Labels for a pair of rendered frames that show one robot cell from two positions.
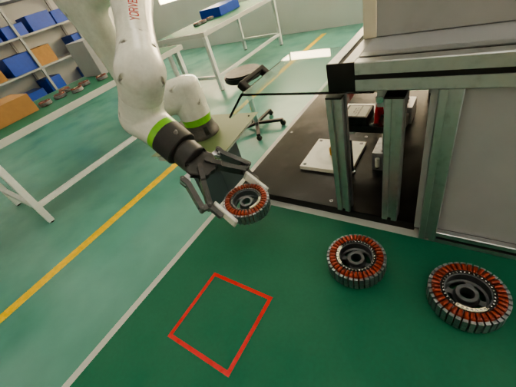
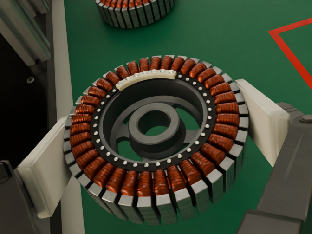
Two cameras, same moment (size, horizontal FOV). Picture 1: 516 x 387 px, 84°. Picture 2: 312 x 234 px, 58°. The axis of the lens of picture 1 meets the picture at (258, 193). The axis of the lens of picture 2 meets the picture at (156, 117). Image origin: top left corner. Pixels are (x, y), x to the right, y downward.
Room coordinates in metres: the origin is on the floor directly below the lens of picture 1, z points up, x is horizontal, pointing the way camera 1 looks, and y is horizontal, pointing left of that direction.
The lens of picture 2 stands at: (0.59, 0.11, 0.99)
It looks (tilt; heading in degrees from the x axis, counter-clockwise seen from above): 55 degrees down; 228
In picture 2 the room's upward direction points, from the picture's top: 19 degrees counter-clockwise
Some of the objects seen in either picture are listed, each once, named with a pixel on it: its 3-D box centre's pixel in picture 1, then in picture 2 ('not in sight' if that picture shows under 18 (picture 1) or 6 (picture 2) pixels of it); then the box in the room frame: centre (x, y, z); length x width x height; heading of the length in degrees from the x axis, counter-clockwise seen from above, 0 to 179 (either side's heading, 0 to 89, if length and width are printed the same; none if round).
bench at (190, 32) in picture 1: (229, 42); not in sight; (4.98, -0.34, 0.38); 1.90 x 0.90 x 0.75; 136
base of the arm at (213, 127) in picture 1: (189, 128); not in sight; (1.22, 0.19, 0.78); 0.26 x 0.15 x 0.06; 65
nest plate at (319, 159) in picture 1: (333, 155); not in sight; (0.68, -0.25, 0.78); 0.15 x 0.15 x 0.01; 46
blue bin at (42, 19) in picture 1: (35, 21); not in sight; (6.60, 2.77, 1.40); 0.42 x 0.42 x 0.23; 46
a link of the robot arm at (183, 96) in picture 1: (186, 100); not in sight; (1.20, 0.16, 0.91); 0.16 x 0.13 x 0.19; 89
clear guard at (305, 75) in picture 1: (312, 81); not in sight; (0.62, -0.19, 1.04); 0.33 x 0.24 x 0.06; 46
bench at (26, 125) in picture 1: (100, 121); not in sight; (3.21, 1.35, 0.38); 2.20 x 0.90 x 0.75; 136
